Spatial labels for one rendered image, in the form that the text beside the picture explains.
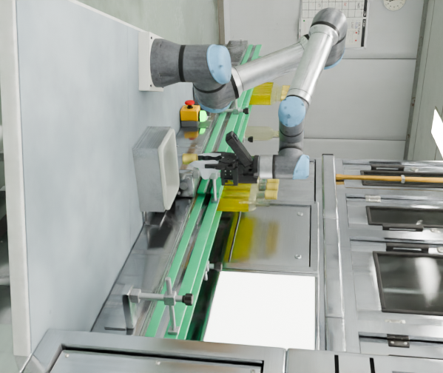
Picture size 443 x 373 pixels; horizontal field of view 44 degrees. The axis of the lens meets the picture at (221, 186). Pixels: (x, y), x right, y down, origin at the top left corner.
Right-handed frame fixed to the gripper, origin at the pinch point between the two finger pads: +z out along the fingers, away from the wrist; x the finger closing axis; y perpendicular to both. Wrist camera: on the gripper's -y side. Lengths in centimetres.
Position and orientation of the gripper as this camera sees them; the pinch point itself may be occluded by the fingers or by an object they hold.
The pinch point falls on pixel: (194, 159)
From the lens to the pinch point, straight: 170.9
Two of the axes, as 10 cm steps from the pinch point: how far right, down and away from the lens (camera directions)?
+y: 0.5, 8.7, 4.9
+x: 1.4, -4.9, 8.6
